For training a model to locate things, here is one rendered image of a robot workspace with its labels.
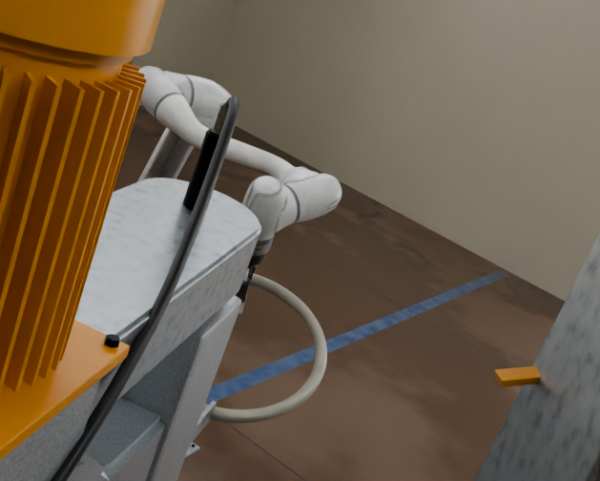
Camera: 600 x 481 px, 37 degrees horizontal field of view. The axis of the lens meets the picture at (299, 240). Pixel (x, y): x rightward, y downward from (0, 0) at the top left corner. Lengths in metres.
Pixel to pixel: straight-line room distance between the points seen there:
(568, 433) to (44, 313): 0.46
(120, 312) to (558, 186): 7.20
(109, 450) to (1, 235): 0.66
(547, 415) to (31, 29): 0.55
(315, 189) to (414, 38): 6.39
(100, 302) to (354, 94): 7.86
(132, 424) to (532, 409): 0.72
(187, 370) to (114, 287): 0.36
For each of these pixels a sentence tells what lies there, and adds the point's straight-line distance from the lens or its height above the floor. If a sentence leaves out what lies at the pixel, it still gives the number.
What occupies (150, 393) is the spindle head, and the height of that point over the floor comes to 1.45.
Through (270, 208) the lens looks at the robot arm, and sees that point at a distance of 2.17.
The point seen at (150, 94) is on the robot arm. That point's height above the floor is 1.63.
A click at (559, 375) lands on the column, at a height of 1.92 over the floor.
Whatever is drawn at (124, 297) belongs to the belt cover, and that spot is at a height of 1.74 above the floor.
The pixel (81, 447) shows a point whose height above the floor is 1.64.
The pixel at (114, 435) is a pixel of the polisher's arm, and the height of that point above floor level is 1.44.
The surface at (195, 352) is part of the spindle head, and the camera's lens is 1.40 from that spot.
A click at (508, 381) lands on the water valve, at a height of 1.88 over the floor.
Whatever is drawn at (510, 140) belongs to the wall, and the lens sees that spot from 8.21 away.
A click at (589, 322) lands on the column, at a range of 0.84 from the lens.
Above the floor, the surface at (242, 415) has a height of 1.16.
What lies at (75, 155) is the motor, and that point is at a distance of 0.71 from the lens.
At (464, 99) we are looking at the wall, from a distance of 8.37.
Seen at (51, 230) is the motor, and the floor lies 1.92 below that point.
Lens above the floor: 2.21
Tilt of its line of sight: 19 degrees down
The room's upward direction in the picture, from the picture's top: 21 degrees clockwise
